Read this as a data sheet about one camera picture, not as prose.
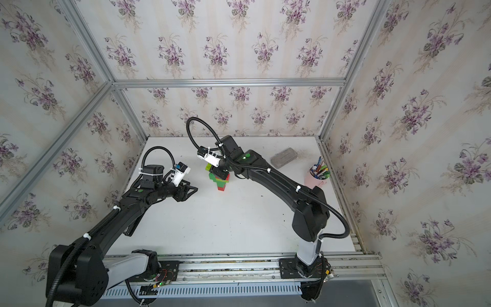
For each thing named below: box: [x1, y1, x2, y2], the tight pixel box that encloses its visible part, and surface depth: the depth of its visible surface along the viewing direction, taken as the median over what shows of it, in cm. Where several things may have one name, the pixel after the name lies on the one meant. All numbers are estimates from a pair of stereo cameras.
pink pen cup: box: [303, 165, 331, 190], surface depth 92 cm
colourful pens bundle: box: [309, 156, 331, 180], surface depth 94 cm
